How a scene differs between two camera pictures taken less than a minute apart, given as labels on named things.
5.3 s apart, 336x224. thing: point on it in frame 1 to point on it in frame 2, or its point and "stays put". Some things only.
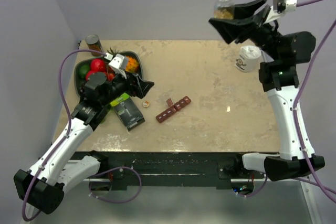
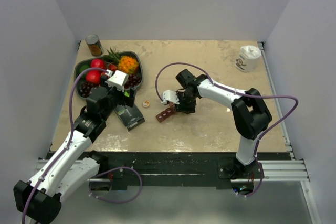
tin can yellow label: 93,43 stays put
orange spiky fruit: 133,64 stays put
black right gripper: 243,22 to 184,108
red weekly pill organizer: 172,108 stays put
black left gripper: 142,86 to 128,101
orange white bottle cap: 145,104 stays put
